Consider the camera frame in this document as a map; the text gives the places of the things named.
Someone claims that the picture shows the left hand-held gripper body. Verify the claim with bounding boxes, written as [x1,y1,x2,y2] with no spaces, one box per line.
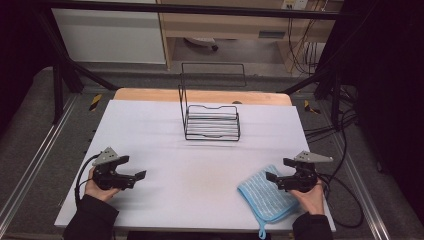
[92,146,137,191]

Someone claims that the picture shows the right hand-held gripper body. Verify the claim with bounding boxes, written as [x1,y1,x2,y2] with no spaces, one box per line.
[276,150,334,194]

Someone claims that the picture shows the blue striped microfibre cloth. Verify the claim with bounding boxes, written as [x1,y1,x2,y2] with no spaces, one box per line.
[236,163,301,240]

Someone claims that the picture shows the black wire rack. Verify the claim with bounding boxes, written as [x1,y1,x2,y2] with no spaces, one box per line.
[177,62,248,142]

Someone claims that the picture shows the person's left hand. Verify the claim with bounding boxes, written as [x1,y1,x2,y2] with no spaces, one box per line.
[84,166,121,203]

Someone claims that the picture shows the person's right hand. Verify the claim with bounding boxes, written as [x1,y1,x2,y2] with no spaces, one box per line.
[288,179,326,216]

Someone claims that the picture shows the white board table cover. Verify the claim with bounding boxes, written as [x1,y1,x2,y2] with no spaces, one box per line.
[54,99,337,233]

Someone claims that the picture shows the yellow black tape marker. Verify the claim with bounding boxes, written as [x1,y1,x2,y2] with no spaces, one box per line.
[88,93,103,112]
[303,99,322,115]

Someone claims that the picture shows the white cabinet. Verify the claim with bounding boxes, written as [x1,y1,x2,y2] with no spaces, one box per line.
[51,0,167,65]

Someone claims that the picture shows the black curtain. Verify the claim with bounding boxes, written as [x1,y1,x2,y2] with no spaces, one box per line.
[0,0,56,134]
[343,0,424,228]

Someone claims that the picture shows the office chair base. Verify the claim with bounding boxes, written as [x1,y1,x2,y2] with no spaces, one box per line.
[183,36,220,52]

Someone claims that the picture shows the light wooden desk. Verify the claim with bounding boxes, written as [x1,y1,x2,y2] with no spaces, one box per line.
[156,0,344,73]

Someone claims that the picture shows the left hand-held gripper black cable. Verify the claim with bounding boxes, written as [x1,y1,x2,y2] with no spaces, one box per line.
[74,153,101,208]

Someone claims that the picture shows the hand-held gripper black cable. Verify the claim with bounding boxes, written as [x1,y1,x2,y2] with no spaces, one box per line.
[315,172,365,230]
[74,153,101,208]

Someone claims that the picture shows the right hand-held gripper black cable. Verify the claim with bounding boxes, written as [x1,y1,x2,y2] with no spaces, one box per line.
[315,172,365,230]

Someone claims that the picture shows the black floor cables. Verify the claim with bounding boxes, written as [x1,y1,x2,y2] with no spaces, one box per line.
[304,84,359,141]

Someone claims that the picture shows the aluminium rail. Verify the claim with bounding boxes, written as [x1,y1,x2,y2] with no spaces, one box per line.
[328,133,391,240]
[0,94,79,228]

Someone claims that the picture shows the hanging cable bundle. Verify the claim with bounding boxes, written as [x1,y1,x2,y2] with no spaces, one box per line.
[287,16,322,75]

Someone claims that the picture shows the white wall socket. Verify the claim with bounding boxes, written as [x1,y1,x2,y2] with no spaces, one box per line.
[281,0,309,10]

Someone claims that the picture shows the black metal frame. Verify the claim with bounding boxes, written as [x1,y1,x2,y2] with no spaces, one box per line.
[33,0,354,126]

